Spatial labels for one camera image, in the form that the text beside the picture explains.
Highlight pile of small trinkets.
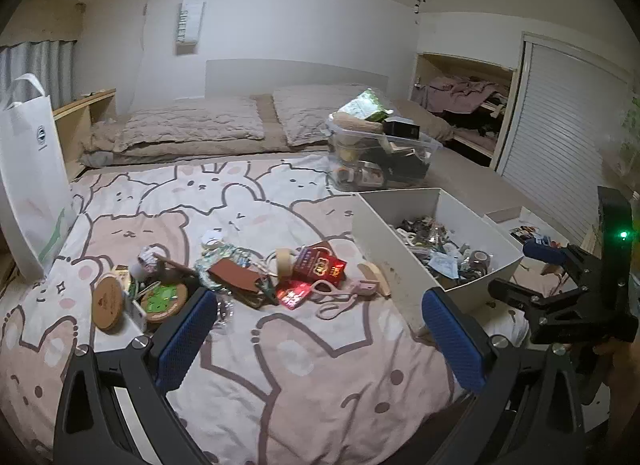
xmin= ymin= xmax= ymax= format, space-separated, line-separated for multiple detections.
xmin=395 ymin=215 xmax=496 ymax=282

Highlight clear plastic storage bin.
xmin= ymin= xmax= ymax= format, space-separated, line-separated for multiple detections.
xmin=326 ymin=112 xmax=444 ymax=192

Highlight grey curtain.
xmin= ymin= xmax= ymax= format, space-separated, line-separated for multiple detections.
xmin=0 ymin=39 xmax=77 ymax=112

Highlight beige quilt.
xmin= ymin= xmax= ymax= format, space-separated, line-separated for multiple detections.
xmin=80 ymin=92 xmax=457 ymax=168

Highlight printed blanket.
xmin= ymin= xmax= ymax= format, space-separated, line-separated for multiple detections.
xmin=0 ymin=155 xmax=531 ymax=465

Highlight beige curtain pelmet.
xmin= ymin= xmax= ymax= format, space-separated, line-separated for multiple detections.
xmin=0 ymin=0 xmax=87 ymax=46

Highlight pink scissors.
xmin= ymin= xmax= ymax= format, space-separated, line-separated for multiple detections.
xmin=310 ymin=279 xmax=382 ymax=321

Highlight teal striped ribbon bundle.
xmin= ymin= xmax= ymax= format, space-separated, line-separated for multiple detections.
xmin=194 ymin=242 xmax=257 ymax=292

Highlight white shoe box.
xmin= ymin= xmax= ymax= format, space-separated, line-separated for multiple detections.
xmin=352 ymin=188 xmax=524 ymax=337

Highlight white headboard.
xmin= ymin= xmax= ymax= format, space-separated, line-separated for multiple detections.
xmin=206 ymin=59 xmax=391 ymax=99

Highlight green patterned round coaster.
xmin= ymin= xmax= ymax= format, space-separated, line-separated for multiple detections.
xmin=139 ymin=284 xmax=189 ymax=324

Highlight white shutter door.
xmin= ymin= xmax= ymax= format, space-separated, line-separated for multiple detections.
xmin=492 ymin=32 xmax=637 ymax=247

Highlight red box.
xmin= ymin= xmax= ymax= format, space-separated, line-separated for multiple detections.
xmin=291 ymin=243 xmax=348 ymax=284

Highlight white hanging wall bag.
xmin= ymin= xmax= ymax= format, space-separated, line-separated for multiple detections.
xmin=175 ymin=0 xmax=206 ymax=54

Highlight pile of clothes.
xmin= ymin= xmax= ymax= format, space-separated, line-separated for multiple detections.
xmin=421 ymin=75 xmax=512 ymax=114

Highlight green plant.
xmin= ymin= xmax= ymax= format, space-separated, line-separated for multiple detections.
xmin=619 ymin=94 xmax=640 ymax=177

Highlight beige pillow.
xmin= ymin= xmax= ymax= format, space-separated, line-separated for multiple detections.
xmin=272 ymin=84 xmax=397 ymax=147
xmin=114 ymin=95 xmax=266 ymax=153

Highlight beige tape roll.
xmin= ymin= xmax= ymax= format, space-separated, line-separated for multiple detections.
xmin=276 ymin=247 xmax=297 ymax=277

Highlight white paper bag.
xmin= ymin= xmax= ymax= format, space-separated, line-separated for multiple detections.
xmin=0 ymin=74 xmax=79 ymax=282

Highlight small black box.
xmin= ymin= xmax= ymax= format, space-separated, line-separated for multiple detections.
xmin=384 ymin=116 xmax=422 ymax=139

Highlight red shiny packet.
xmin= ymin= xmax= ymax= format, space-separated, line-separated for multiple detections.
xmin=275 ymin=280 xmax=314 ymax=314

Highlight green snack bag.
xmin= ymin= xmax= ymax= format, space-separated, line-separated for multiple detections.
xmin=337 ymin=88 xmax=394 ymax=122

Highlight clear plastic wrapper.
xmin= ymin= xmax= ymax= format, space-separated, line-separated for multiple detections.
xmin=212 ymin=290 xmax=237 ymax=332

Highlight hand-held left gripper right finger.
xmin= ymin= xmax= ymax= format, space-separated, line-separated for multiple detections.
xmin=420 ymin=287 xmax=586 ymax=465

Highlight brown leather pouch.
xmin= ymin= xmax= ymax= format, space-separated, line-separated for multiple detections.
xmin=206 ymin=258 xmax=269 ymax=307

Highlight wooden bedside shelf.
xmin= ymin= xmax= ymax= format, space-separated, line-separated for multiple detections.
xmin=52 ymin=88 xmax=117 ymax=181

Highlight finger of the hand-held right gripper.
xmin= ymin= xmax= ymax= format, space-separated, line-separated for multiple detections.
xmin=522 ymin=240 xmax=601 ymax=286
xmin=487 ymin=277 xmax=586 ymax=322

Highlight brown rimmed wooden coaster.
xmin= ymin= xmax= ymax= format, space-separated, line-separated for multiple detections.
xmin=152 ymin=252 xmax=199 ymax=277

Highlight wooden wall niche shelf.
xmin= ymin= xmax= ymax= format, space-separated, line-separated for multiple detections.
xmin=412 ymin=52 xmax=519 ymax=169

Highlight person's right forearm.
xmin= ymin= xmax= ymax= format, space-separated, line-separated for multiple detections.
xmin=593 ymin=340 xmax=640 ymax=446

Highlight dark green clip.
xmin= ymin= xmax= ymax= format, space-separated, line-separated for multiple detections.
xmin=254 ymin=276 xmax=279 ymax=307

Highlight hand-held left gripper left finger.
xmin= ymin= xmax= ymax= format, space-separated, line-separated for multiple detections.
xmin=52 ymin=287 xmax=221 ymax=465

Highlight plain round wooden coaster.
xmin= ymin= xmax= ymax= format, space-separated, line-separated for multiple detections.
xmin=92 ymin=272 xmax=127 ymax=332

